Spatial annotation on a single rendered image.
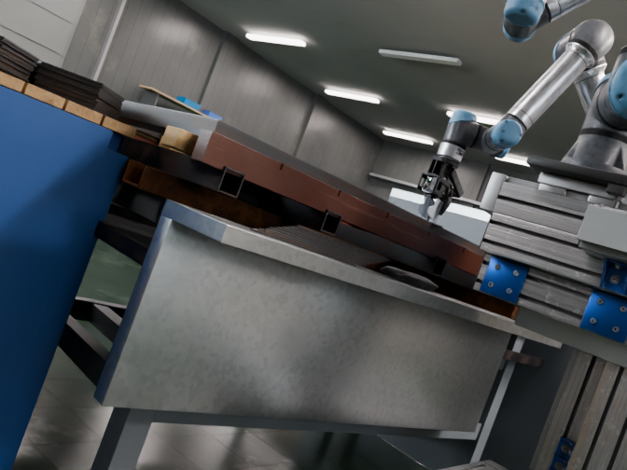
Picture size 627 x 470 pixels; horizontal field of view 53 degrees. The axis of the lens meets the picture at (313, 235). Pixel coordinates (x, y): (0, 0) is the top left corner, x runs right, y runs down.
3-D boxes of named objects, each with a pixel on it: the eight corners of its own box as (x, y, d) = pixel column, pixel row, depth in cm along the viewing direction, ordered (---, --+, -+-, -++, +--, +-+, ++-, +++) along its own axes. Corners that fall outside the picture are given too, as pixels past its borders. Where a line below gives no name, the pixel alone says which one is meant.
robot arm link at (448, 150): (449, 149, 194) (471, 153, 188) (444, 163, 194) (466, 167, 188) (436, 141, 188) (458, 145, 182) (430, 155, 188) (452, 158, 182)
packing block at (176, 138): (160, 143, 124) (166, 124, 124) (180, 152, 127) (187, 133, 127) (174, 147, 120) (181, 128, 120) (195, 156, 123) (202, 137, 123)
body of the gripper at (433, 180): (414, 190, 188) (428, 152, 188) (430, 199, 193) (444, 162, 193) (434, 195, 182) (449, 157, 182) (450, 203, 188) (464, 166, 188)
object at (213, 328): (92, 396, 112) (160, 214, 112) (464, 426, 201) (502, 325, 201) (101, 406, 109) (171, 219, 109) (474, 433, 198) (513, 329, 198)
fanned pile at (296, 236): (214, 215, 118) (221, 196, 118) (347, 261, 145) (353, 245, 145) (251, 230, 109) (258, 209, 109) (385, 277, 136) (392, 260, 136)
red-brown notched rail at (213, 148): (190, 158, 117) (202, 128, 117) (550, 307, 229) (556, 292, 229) (201, 161, 115) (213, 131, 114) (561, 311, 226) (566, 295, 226)
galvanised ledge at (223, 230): (160, 214, 112) (166, 199, 112) (502, 325, 201) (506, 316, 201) (220, 241, 97) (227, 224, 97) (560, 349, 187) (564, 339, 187)
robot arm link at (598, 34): (638, 28, 170) (515, 157, 170) (618, 40, 181) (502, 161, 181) (607, -2, 170) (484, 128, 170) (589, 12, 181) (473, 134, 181)
